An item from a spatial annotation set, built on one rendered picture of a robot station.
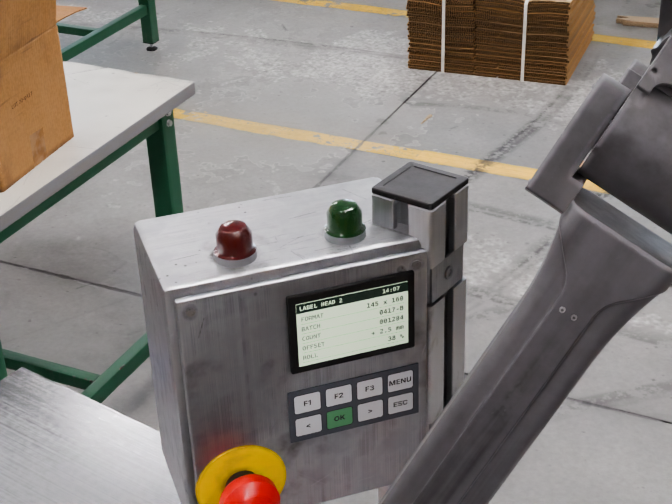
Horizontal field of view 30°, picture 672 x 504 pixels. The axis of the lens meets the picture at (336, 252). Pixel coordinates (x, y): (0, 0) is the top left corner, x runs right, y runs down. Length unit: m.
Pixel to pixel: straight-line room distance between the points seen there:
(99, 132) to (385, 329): 1.93
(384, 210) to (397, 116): 3.80
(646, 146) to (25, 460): 1.20
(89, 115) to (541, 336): 2.18
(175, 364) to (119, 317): 2.73
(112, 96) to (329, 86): 2.11
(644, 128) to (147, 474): 1.11
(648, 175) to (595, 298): 0.07
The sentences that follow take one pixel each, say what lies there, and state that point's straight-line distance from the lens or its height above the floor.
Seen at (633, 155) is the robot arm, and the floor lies 1.59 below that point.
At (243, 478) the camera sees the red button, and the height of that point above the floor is 1.34.
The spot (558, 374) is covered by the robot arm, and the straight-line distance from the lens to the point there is 0.64.
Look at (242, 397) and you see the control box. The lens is 0.78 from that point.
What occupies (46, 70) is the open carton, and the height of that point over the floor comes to 0.95.
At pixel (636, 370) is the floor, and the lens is 3.25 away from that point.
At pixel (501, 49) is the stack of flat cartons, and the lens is 4.87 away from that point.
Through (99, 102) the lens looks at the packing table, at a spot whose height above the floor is 0.78.
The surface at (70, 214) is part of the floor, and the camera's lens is 4.06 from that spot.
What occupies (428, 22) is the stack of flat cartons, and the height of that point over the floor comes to 0.19.
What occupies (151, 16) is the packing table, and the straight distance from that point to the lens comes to 5.27.
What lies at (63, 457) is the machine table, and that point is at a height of 0.83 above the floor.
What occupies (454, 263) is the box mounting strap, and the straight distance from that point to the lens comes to 0.80.
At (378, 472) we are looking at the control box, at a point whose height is 1.31.
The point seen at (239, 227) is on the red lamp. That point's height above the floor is 1.50.
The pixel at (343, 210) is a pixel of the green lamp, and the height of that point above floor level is 1.50.
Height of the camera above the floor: 1.85
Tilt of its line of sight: 30 degrees down
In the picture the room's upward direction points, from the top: 2 degrees counter-clockwise
